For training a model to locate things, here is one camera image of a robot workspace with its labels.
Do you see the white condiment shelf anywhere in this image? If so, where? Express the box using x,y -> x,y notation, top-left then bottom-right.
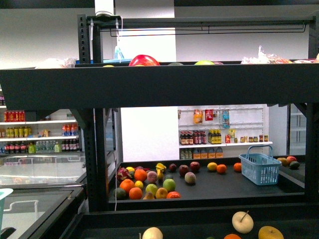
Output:
177,104 -> 271,159

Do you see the glass top freezer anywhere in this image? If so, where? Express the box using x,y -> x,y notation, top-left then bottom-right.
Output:
0,152 -> 86,239

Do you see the white round pear left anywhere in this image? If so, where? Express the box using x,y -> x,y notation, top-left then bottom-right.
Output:
142,227 -> 163,239

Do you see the large light blue basket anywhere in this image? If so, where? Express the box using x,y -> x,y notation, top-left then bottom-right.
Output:
0,188 -> 13,229

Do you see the white round pear with stem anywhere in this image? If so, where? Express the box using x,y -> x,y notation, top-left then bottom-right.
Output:
232,211 -> 254,234

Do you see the small blue plastic basket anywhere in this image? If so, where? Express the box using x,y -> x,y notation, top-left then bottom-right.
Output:
239,144 -> 282,186

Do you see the big red apple top shelf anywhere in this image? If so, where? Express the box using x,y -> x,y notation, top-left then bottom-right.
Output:
129,54 -> 160,66

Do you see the white drinks shelf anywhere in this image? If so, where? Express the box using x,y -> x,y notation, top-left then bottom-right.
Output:
0,91 -> 81,155

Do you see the yellow apple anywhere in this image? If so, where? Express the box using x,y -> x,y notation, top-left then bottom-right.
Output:
258,226 -> 284,239

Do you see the tangerine front tray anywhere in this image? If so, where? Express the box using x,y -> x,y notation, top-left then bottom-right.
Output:
224,234 -> 241,239

